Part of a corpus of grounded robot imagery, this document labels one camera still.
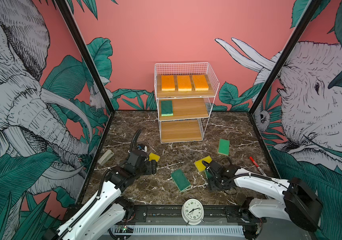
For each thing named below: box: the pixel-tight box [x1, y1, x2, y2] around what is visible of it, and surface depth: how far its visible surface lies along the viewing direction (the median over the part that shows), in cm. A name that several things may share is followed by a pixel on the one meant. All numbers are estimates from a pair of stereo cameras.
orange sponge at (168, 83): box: [161, 75, 176, 91], surface depth 75 cm
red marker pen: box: [249, 156, 267, 177], surface depth 92 cm
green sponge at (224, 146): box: [218, 138, 230, 156], surface depth 101 cm
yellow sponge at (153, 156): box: [149, 152, 160, 163], surface depth 96 cm
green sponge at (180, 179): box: [170, 169, 191, 192], surface depth 87 cm
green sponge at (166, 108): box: [161, 100, 174, 117], surface depth 88 cm
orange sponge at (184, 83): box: [178, 75, 192, 91], surface depth 76 cm
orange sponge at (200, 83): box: [193, 75, 209, 91], surface depth 77 cm
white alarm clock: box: [181, 196, 205, 226], surface depth 73 cm
